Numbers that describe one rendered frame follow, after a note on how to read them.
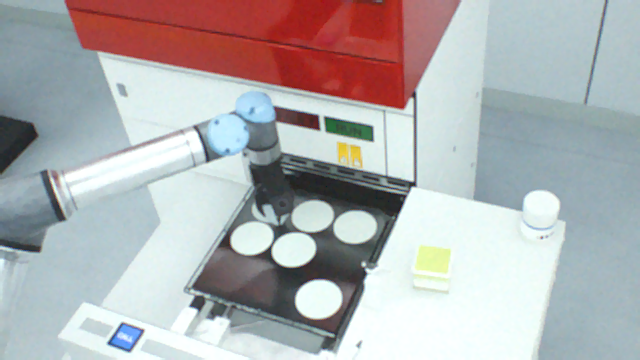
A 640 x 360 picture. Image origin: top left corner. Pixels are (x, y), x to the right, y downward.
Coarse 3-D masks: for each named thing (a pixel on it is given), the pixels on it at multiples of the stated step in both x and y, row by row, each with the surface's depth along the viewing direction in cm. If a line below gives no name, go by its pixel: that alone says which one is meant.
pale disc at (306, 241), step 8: (280, 240) 169; (288, 240) 169; (296, 240) 169; (304, 240) 168; (312, 240) 168; (280, 248) 167; (288, 248) 167; (296, 248) 167; (304, 248) 167; (312, 248) 167; (280, 256) 166; (288, 256) 166; (296, 256) 165; (304, 256) 165; (312, 256) 165; (288, 264) 164; (296, 264) 164
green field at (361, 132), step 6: (330, 120) 164; (330, 126) 165; (336, 126) 165; (342, 126) 164; (348, 126) 163; (354, 126) 162; (360, 126) 162; (336, 132) 166; (342, 132) 165; (348, 132) 164; (354, 132) 164; (360, 132) 163; (366, 132) 162; (360, 138) 164; (366, 138) 163
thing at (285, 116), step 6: (276, 108) 168; (276, 114) 170; (282, 114) 169; (288, 114) 168; (294, 114) 167; (300, 114) 166; (306, 114) 166; (276, 120) 171; (282, 120) 170; (288, 120) 169; (294, 120) 169; (300, 120) 168; (306, 120) 167; (312, 120) 166; (306, 126) 169; (312, 126) 168
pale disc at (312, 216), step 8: (312, 200) 177; (296, 208) 176; (304, 208) 175; (312, 208) 175; (320, 208) 175; (328, 208) 175; (296, 216) 174; (304, 216) 174; (312, 216) 173; (320, 216) 173; (328, 216) 173; (296, 224) 172; (304, 224) 172; (312, 224) 172; (320, 224) 171; (328, 224) 171
